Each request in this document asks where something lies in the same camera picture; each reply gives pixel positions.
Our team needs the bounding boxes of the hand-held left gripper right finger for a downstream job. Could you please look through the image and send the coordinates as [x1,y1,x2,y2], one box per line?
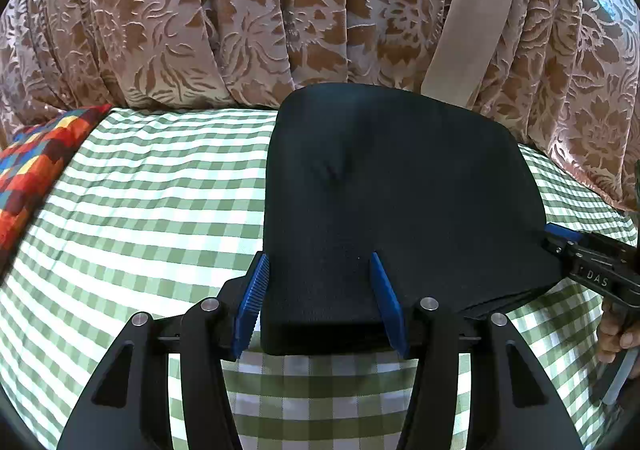
[369,252,586,450]

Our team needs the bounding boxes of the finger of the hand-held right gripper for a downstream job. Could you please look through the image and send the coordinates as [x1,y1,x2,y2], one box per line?
[542,223,583,258]

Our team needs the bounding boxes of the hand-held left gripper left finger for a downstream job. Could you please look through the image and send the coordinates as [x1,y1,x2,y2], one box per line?
[57,252,272,450]

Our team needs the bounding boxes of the black pants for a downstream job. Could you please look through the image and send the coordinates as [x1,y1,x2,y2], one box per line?
[260,84,576,357]

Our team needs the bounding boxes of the person's right hand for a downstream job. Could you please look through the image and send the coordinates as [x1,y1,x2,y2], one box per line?
[597,297,638,352]

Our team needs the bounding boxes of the green checked bed sheet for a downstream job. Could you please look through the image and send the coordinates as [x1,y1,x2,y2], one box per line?
[0,104,640,450]

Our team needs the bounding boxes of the beige curtain tieback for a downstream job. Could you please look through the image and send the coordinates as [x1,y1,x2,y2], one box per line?
[422,0,521,108]

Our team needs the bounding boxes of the colourful patchwork pillow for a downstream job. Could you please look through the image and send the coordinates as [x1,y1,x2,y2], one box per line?
[0,104,113,275]

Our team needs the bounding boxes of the brown floral curtain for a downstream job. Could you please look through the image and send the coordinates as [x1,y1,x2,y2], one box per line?
[0,0,640,213]

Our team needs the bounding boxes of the grey cable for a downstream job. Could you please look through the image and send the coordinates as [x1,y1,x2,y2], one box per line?
[600,349,640,407]

